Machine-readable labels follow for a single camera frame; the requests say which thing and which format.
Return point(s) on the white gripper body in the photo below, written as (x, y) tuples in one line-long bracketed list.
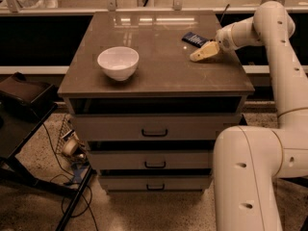
[(223, 39)]

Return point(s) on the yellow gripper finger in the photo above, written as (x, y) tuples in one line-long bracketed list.
[(208, 50)]

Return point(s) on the blue rxbar blueberry wrapper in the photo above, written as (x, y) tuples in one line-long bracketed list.
[(194, 39)]

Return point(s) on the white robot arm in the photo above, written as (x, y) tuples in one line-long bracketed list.
[(247, 158)]

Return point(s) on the white ceramic bowl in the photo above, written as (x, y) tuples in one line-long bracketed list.
[(119, 63)]

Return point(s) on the thin black antenna rod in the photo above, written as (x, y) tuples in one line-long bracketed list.
[(224, 13)]

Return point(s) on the grey three-drawer cabinet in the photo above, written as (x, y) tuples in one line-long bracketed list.
[(165, 83)]

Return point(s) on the middle grey drawer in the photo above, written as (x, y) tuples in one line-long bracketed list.
[(150, 160)]

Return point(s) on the grey drawer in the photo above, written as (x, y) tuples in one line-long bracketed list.
[(150, 160), (151, 127), (152, 184)]

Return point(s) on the top grey drawer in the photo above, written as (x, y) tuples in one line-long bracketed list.
[(151, 127)]

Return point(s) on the tape roll on floor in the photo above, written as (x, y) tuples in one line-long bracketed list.
[(70, 146)]

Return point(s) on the bottom grey drawer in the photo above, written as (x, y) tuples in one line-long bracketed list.
[(152, 184)]

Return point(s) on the dark bag on table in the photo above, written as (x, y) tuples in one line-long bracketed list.
[(21, 95)]

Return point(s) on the black side table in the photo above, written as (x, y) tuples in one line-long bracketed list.
[(14, 133)]

